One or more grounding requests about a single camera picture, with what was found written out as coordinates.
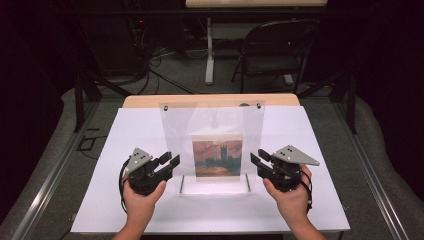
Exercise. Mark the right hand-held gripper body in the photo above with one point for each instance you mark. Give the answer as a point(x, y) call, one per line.
point(286, 173)

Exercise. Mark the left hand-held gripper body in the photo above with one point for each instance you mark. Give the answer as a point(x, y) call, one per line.
point(141, 173)

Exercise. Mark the clear acrylic photo frame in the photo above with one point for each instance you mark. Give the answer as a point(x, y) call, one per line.
point(180, 133)

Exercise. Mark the painted landscape picture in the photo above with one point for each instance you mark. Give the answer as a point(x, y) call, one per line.
point(217, 158)

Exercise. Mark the person's right hand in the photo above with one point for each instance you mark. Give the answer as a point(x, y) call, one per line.
point(293, 203)

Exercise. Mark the person's left hand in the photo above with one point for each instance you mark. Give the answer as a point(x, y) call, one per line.
point(141, 206)

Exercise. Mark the wooden table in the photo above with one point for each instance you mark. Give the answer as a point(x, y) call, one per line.
point(143, 100)

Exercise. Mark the white table board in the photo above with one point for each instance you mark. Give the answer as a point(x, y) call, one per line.
point(213, 213)

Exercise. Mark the black folding chair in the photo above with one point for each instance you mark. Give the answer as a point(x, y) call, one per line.
point(276, 63)

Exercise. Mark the black metal stand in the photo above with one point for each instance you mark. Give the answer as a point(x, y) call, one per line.
point(350, 100)
point(80, 100)

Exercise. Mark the white desk leg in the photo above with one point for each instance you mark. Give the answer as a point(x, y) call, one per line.
point(209, 60)

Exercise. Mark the dark computer tower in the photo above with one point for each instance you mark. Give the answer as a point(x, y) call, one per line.
point(113, 46)

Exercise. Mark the light wooden desk top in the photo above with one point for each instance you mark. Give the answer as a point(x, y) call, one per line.
point(256, 3)

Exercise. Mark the aluminium floor rail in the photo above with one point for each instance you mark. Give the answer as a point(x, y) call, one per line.
point(50, 180)
point(370, 180)

